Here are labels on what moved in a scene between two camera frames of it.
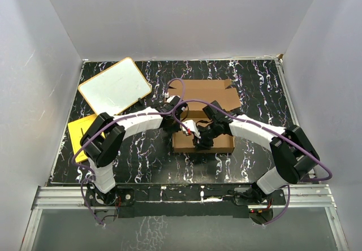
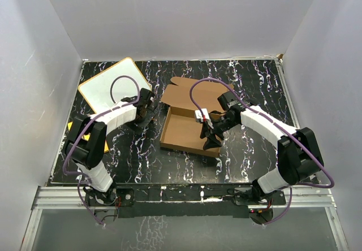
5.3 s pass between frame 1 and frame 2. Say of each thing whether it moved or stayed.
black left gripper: moved
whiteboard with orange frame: stayed
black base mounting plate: stayed
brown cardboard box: moved
